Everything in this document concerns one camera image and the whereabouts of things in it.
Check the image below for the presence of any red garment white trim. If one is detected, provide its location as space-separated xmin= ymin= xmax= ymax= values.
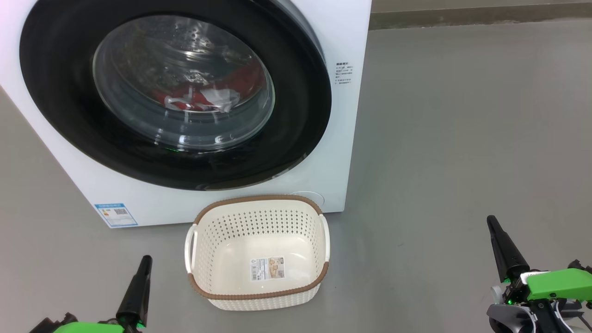
xmin=152 ymin=86 xmax=242 ymax=113

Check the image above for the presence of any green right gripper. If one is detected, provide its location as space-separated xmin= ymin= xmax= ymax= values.
xmin=487 ymin=215 xmax=592 ymax=308

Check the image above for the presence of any cream perforated basket brown rim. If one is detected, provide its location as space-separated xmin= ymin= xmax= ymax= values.
xmin=184 ymin=194 xmax=331 ymax=311

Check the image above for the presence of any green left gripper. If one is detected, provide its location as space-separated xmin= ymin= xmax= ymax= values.
xmin=53 ymin=255 xmax=153 ymax=333

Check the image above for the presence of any white front-load washing machine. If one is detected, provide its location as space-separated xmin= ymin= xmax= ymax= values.
xmin=0 ymin=0 xmax=373 ymax=229

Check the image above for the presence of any round drain filter cover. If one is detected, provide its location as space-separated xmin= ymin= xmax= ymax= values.
xmin=289 ymin=191 xmax=325 ymax=210

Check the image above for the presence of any black round washer door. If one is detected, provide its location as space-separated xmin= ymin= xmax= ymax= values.
xmin=19 ymin=0 xmax=333 ymax=191

